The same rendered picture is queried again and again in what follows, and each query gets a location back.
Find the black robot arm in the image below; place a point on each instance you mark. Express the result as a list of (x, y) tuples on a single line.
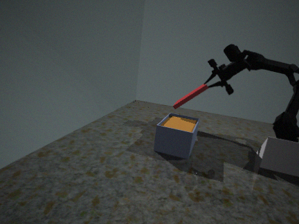
[(285, 125)]

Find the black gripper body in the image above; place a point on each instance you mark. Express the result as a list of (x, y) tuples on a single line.
[(226, 72)]

